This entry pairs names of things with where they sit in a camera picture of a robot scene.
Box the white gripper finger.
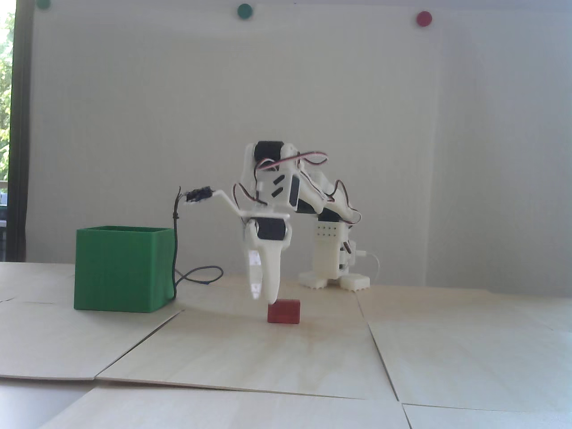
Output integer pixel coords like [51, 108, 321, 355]
[263, 251, 283, 307]
[244, 219, 264, 299]

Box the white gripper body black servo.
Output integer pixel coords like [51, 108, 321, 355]
[257, 219, 292, 253]

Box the red block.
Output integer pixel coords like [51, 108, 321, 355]
[267, 299, 301, 324]

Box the green open box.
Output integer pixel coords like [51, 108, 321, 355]
[74, 226, 176, 313]

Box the red white black servo cable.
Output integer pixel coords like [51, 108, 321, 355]
[255, 150, 329, 197]

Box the thin black camera cable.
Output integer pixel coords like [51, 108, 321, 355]
[172, 185, 224, 299]

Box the white base cable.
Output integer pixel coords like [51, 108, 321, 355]
[357, 250, 380, 284]

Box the white wall board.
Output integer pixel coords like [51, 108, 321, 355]
[32, 0, 442, 289]

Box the dark window frame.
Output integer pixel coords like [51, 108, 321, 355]
[7, 0, 35, 263]

